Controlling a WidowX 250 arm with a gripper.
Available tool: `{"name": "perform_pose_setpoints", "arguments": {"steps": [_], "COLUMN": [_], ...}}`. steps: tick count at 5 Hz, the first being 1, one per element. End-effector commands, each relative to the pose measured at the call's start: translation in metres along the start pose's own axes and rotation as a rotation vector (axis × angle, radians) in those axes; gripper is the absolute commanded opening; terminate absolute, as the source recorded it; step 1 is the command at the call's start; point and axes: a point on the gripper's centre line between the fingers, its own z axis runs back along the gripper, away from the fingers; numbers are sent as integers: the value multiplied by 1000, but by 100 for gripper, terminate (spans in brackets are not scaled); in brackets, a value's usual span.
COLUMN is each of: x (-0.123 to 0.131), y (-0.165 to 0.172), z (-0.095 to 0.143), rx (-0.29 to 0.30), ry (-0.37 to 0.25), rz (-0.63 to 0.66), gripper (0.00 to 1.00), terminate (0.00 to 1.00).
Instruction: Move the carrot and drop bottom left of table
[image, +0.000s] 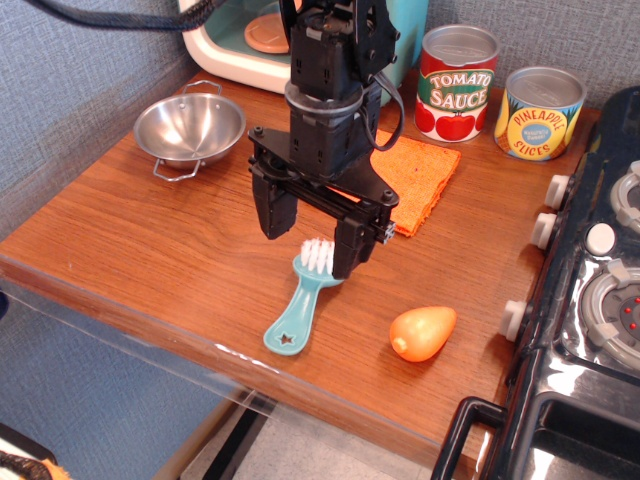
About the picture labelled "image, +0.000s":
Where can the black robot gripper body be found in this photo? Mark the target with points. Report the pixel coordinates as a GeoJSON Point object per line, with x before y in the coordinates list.
{"type": "Point", "coordinates": [326, 154]}

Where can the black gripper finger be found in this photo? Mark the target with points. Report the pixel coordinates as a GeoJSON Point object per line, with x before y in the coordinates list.
{"type": "Point", "coordinates": [355, 240]}
{"type": "Point", "coordinates": [276, 207]}

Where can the orange toy carrot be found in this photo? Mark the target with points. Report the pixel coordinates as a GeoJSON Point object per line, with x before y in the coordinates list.
{"type": "Point", "coordinates": [418, 334]}

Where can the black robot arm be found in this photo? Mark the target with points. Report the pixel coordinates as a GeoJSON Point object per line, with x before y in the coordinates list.
{"type": "Point", "coordinates": [339, 50]}

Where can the teal dish brush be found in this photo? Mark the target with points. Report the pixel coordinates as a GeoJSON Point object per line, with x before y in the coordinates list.
{"type": "Point", "coordinates": [289, 334]}

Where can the orange folded cloth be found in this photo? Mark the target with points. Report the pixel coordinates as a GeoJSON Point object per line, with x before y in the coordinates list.
{"type": "Point", "coordinates": [418, 172]}

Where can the small steel bowl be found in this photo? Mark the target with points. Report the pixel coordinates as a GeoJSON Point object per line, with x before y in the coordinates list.
{"type": "Point", "coordinates": [190, 130]}

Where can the teal toy microwave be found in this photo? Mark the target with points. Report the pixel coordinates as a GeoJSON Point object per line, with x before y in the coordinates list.
{"type": "Point", "coordinates": [240, 40]}

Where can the tomato sauce can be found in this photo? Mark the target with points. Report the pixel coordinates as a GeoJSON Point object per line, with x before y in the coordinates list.
{"type": "Point", "coordinates": [456, 75]}

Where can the clear acrylic table guard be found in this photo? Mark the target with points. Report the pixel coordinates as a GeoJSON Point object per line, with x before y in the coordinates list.
{"type": "Point", "coordinates": [262, 385]}

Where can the pineapple slices can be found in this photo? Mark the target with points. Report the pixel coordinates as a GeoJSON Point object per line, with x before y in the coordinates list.
{"type": "Point", "coordinates": [539, 111]}

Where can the black toy stove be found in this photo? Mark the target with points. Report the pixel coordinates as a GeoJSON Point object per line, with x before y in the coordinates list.
{"type": "Point", "coordinates": [572, 408]}

